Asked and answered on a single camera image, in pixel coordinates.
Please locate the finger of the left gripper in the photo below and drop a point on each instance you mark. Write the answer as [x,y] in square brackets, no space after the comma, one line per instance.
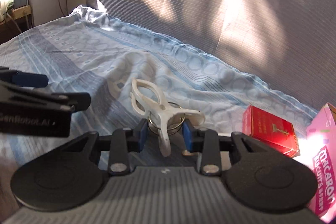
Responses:
[23,79]
[72,102]

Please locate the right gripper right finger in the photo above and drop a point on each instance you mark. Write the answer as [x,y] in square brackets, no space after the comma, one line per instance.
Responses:
[205,142]

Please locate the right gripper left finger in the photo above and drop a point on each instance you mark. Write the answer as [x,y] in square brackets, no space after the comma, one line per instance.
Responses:
[123,141]

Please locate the white plastic clamp clip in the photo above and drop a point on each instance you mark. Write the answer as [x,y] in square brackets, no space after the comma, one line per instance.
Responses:
[162,111]

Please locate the pink macaron biscuit tin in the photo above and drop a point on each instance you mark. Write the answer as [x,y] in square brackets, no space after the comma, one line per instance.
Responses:
[321,152]

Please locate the blue patterned bed sheet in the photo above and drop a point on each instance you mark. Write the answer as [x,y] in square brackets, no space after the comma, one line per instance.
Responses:
[89,51]

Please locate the wooden side table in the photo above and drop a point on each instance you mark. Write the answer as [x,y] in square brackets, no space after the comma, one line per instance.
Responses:
[16,17]

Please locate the red cigarette box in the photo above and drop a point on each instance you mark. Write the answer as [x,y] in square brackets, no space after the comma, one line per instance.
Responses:
[271,130]

